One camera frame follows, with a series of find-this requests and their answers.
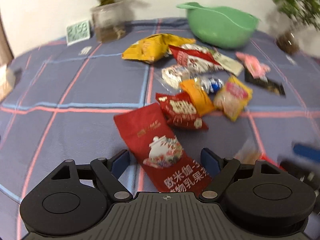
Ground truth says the dark red teapot print bag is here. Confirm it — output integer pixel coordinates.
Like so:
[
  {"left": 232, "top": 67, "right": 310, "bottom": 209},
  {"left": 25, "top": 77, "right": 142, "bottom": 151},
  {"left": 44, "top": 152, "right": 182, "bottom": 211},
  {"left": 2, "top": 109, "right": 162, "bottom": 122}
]
[{"left": 114, "top": 103, "right": 212, "bottom": 195}]

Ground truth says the orange small snack packet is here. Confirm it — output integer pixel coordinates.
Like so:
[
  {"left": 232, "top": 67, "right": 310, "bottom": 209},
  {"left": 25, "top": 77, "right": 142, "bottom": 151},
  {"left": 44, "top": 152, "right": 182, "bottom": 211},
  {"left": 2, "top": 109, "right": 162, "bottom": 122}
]
[{"left": 180, "top": 79, "right": 215, "bottom": 116}]

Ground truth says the yellow pink snack packet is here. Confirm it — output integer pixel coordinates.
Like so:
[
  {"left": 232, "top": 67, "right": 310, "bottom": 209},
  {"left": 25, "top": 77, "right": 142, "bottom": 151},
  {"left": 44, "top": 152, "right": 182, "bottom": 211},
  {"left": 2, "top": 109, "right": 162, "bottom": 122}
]
[{"left": 213, "top": 76, "right": 253, "bottom": 122}]

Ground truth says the black snack packet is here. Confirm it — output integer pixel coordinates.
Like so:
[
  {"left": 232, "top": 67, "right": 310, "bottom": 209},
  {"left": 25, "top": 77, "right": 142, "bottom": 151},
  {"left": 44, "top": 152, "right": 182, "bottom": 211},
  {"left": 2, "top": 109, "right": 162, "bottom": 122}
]
[{"left": 245, "top": 70, "right": 286, "bottom": 97}]

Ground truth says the small red nut packet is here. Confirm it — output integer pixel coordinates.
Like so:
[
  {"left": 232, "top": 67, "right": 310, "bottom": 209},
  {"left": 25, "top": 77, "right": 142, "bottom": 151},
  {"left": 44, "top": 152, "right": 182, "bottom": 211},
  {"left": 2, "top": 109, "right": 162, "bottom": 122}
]
[{"left": 155, "top": 92, "right": 208, "bottom": 130}]

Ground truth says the clear wrapped blue candy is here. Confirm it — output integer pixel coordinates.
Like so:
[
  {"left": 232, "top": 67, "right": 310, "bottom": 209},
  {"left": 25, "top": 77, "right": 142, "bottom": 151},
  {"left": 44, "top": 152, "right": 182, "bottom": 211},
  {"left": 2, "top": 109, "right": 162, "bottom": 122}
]
[{"left": 199, "top": 76, "right": 224, "bottom": 94}]

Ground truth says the blue plaid tablecloth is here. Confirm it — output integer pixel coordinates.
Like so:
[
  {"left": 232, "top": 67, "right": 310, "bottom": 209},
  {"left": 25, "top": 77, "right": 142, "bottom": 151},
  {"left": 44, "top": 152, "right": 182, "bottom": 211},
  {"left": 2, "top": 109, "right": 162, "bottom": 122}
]
[{"left": 1, "top": 18, "right": 319, "bottom": 239}]

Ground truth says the beige snack packet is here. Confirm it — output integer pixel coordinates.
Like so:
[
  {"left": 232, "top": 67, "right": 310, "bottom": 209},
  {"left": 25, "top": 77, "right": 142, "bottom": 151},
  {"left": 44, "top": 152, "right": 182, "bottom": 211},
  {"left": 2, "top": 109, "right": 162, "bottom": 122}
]
[{"left": 212, "top": 51, "right": 244, "bottom": 76}]

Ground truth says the clear wrapped white snack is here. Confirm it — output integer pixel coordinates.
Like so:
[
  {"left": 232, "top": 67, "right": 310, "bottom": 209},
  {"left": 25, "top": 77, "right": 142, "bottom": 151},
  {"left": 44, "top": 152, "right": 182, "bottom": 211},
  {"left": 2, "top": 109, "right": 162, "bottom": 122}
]
[{"left": 155, "top": 64, "right": 191, "bottom": 93}]

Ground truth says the red white snack bag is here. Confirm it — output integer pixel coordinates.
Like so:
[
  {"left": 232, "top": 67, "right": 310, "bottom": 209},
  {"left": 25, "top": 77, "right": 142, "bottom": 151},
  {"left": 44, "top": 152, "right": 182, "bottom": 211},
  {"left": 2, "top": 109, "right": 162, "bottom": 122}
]
[{"left": 169, "top": 44, "right": 224, "bottom": 74}]

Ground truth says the yellow chips bag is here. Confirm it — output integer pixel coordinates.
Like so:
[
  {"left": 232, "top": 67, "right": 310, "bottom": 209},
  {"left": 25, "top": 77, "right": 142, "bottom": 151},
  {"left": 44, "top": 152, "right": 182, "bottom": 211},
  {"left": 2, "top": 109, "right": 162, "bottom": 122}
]
[{"left": 121, "top": 34, "right": 196, "bottom": 64}]

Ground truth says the leafy plant in glass vase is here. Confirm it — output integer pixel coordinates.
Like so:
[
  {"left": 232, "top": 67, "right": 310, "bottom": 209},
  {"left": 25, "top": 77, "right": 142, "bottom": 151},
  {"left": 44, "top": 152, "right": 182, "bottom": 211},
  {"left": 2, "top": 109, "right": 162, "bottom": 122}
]
[{"left": 272, "top": 0, "right": 319, "bottom": 55}]

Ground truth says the white tissue box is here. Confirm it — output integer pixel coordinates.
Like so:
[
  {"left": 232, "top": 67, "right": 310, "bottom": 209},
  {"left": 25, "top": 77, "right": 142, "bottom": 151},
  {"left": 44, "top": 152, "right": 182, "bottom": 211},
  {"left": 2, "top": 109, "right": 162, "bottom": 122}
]
[{"left": 0, "top": 64, "right": 16, "bottom": 102}]

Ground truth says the small digital clock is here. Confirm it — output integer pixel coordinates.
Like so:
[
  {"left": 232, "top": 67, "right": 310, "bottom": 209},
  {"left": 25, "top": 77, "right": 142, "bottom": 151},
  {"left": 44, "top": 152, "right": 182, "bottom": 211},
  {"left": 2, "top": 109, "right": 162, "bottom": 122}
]
[{"left": 66, "top": 20, "right": 91, "bottom": 46}]

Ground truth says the green plastic basin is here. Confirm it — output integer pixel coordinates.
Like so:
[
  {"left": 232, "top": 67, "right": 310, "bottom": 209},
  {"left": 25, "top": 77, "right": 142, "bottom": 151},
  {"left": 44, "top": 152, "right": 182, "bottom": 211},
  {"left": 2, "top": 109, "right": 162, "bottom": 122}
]
[{"left": 176, "top": 2, "right": 260, "bottom": 49}]

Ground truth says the bamboo plant in glass jar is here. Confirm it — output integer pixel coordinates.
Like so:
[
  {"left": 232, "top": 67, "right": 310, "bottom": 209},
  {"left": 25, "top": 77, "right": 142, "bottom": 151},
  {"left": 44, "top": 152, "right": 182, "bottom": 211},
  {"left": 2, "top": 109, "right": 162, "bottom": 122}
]
[{"left": 81, "top": 0, "right": 141, "bottom": 43}]

